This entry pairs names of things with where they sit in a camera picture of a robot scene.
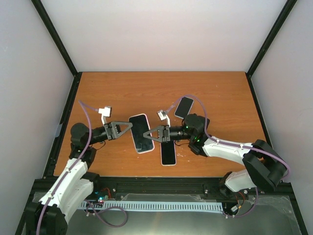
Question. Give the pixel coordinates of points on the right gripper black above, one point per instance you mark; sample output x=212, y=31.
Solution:
x=162, y=132

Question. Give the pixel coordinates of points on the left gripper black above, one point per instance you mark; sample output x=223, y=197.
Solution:
x=113, y=129

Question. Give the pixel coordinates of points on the pink phone case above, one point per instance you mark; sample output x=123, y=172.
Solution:
x=141, y=133

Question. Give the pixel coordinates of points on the white phone case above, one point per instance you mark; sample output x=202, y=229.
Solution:
x=168, y=153

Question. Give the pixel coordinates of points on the phone with teal edge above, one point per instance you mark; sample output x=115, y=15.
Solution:
x=168, y=153

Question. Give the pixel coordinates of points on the light blue phone case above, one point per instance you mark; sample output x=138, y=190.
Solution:
x=184, y=107

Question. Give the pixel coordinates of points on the black phone case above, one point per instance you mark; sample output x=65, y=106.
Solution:
x=206, y=123

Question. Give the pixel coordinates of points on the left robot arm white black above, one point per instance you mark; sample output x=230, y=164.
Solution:
x=52, y=213

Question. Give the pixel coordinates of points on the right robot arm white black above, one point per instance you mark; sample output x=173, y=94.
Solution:
x=264, y=168

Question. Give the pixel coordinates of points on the small circuit board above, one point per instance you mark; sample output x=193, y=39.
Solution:
x=103, y=195

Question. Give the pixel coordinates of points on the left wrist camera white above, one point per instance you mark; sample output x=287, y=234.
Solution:
x=105, y=112

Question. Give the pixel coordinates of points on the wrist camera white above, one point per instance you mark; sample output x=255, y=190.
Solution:
x=105, y=112
x=163, y=116

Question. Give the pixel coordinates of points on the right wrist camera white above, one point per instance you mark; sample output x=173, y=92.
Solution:
x=163, y=116

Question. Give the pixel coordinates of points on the black aluminium frame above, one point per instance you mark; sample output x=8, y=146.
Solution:
x=158, y=186

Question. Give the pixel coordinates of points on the light blue cable duct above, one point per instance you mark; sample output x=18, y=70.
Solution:
x=149, y=206

